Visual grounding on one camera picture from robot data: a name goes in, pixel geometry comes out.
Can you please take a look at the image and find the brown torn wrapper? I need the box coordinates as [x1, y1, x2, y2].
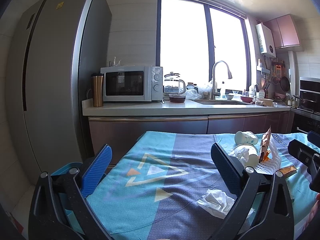
[279, 165, 297, 179]

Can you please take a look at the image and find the white foam fruit net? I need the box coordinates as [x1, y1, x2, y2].
[254, 137, 281, 174]

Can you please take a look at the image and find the copper foil snack bag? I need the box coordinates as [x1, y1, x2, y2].
[259, 126, 271, 163]

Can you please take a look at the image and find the white tissue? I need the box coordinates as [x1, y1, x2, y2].
[197, 189, 235, 219]

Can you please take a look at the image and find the paper cup with tissue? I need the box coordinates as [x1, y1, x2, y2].
[229, 144, 259, 168]

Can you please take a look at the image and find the white paper cup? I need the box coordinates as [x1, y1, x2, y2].
[234, 131, 258, 145]

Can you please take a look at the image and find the teal trash bin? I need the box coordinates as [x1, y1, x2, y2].
[50, 162, 82, 216]

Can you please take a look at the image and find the steel kitchen faucet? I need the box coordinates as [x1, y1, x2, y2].
[209, 61, 233, 100]

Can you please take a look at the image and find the black built-in oven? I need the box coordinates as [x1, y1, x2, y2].
[291, 77, 320, 134]

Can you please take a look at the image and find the black hanging frying pan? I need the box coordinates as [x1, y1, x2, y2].
[280, 76, 290, 92]

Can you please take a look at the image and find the red bowl on counter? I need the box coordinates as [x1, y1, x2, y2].
[240, 96, 253, 103]

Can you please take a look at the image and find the teal and grey tablecloth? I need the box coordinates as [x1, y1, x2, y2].
[87, 132, 319, 239]

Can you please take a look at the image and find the white water heater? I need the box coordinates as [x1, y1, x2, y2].
[255, 23, 276, 59]

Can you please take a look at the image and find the copper travel mug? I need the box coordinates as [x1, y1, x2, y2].
[91, 73, 104, 107]

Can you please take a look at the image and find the white microwave oven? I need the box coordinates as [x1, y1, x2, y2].
[100, 66, 163, 102]

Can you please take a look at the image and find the dark red food container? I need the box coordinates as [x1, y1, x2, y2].
[169, 94, 186, 103]

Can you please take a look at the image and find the glass electric kettle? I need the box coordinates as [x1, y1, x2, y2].
[163, 72, 186, 95]

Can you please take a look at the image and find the grey refrigerator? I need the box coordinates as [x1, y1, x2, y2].
[5, 0, 112, 184]

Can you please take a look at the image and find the pink wall cabinet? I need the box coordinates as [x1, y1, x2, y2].
[264, 14, 300, 49]

